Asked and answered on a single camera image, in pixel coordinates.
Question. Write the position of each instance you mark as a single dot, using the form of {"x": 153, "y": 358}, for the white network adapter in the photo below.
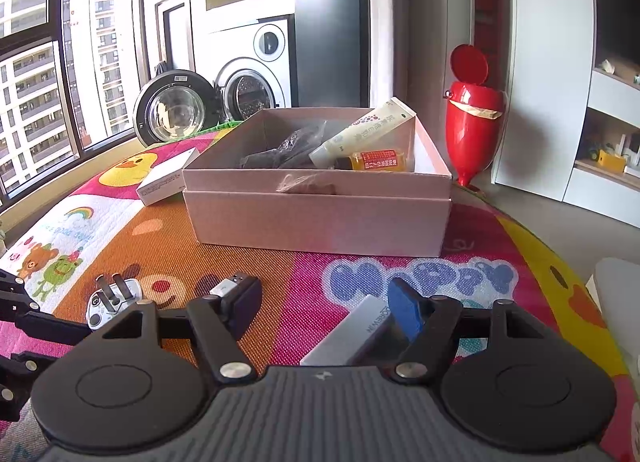
{"x": 345, "y": 337}

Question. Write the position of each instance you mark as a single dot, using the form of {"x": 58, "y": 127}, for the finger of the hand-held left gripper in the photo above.
{"x": 20, "y": 382}
{"x": 50, "y": 329}

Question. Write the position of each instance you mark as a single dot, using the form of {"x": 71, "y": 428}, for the small white box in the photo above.
{"x": 165, "y": 177}

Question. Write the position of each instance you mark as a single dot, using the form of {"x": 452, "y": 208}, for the large window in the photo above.
{"x": 30, "y": 107}

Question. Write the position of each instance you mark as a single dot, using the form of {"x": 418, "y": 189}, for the small white shelf ornament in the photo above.
{"x": 606, "y": 66}

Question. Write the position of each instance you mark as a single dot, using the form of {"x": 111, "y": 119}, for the red trash bin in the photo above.
{"x": 472, "y": 137}

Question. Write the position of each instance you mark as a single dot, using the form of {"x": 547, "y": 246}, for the dark grey cabinet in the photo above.
{"x": 330, "y": 17}

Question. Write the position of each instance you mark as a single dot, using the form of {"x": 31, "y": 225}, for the white television cabinet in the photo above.
{"x": 540, "y": 92}

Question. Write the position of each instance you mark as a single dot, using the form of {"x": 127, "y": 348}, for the white plastic object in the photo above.
{"x": 617, "y": 292}

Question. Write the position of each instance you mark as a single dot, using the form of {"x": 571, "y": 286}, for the round washing machine door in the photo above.
{"x": 170, "y": 117}

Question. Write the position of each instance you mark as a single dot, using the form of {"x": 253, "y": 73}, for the dark framed door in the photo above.
{"x": 159, "y": 37}

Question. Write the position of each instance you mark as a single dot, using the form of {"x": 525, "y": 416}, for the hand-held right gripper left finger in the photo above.
{"x": 247, "y": 302}

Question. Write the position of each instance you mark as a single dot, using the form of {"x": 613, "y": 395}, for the white plug adapter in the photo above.
{"x": 107, "y": 309}

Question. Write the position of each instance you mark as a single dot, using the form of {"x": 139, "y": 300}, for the pink cardboard box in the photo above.
{"x": 320, "y": 222}

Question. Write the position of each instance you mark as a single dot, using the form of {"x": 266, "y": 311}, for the white cream tube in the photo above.
{"x": 360, "y": 135}

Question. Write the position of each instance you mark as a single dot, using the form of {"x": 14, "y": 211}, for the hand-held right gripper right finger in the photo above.
{"x": 405, "y": 309}

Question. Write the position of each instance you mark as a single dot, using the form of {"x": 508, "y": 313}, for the yellow toy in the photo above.
{"x": 612, "y": 162}

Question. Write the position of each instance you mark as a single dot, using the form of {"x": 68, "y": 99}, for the silver washing machine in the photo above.
{"x": 235, "y": 47}

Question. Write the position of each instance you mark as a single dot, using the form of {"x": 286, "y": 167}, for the colourful cartoon play mat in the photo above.
{"x": 310, "y": 282}

